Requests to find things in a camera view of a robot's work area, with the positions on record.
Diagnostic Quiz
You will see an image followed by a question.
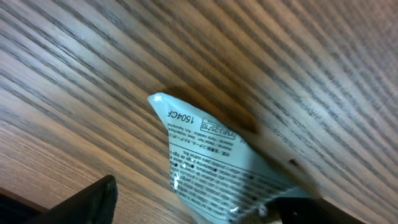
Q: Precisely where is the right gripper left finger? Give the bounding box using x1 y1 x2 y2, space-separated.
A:
26 175 118 224

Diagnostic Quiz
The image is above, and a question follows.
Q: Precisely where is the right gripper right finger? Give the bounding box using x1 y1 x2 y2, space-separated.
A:
275 197 364 224

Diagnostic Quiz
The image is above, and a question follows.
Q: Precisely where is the red black small packet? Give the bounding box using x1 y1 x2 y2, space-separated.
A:
148 92 309 223

